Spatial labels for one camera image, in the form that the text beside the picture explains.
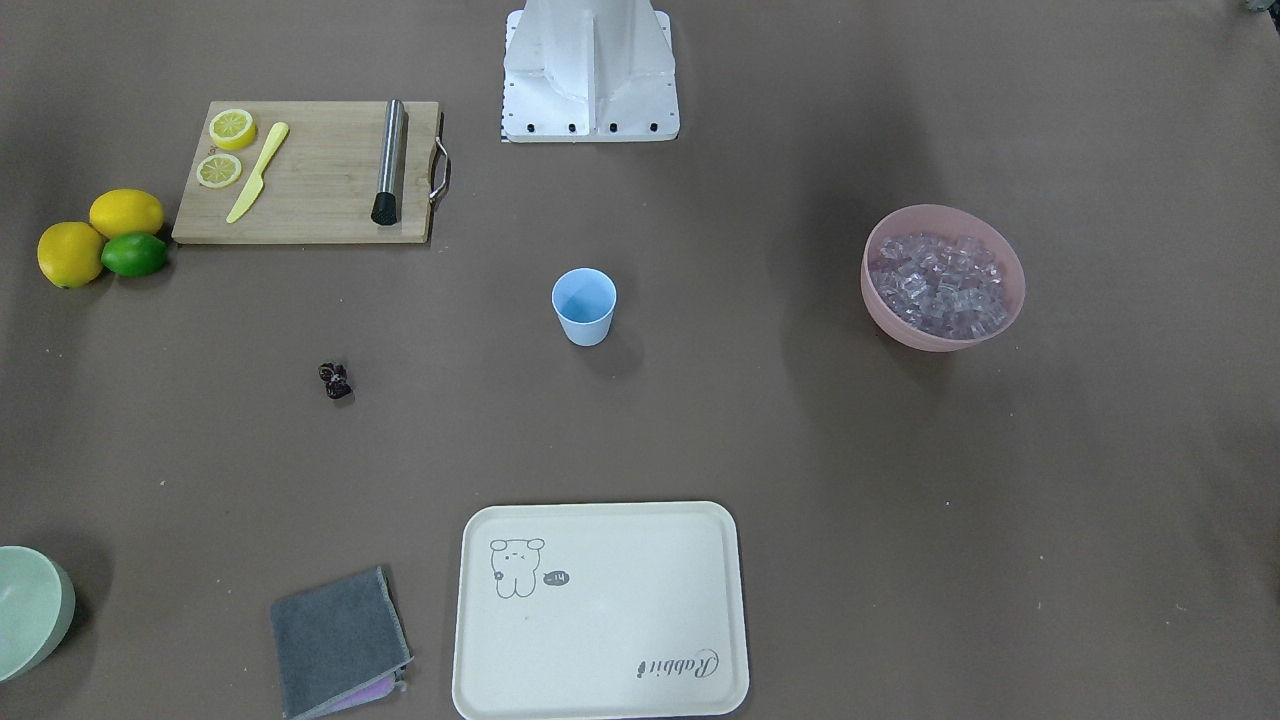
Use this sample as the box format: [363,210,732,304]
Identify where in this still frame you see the light blue plastic cup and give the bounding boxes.
[550,268,618,347]

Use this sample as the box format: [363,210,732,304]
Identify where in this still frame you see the dark red cherries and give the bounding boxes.
[317,363,353,400]

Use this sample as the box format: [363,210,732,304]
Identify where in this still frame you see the pile of clear ice cubes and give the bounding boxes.
[869,232,1012,340]

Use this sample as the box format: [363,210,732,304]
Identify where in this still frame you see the cream rabbit tray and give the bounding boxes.
[452,501,750,719]

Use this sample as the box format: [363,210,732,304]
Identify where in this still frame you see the steel muddler black tip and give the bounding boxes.
[370,99,407,225]

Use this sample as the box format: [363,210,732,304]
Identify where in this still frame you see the pink bowl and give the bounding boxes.
[860,204,1027,354]

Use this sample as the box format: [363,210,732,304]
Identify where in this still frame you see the wooden cutting board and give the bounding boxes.
[172,100,448,245]

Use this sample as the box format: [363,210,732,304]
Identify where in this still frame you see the grey folded cloth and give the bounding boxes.
[269,565,413,719]

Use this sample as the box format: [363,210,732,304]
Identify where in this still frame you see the yellow plastic knife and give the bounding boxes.
[225,120,291,224]

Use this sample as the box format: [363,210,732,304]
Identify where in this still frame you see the lower lemon slice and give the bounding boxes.
[195,152,243,190]

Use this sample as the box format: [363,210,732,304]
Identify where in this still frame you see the lemon slice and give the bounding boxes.
[207,108,257,151]
[195,152,243,190]

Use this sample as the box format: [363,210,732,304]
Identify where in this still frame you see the upper lemon slice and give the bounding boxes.
[207,108,257,151]

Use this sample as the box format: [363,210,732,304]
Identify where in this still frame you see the green lime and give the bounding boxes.
[100,232,168,277]

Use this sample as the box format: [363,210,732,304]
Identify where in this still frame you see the yellow lemon near board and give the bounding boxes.
[90,188,166,240]

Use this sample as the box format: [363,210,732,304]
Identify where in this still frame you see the yellow lemon outer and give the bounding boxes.
[37,222,106,290]

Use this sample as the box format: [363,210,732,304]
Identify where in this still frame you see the mint green bowl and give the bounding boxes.
[1,546,76,682]

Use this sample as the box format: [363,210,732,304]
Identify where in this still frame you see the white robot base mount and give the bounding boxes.
[500,1,681,143]

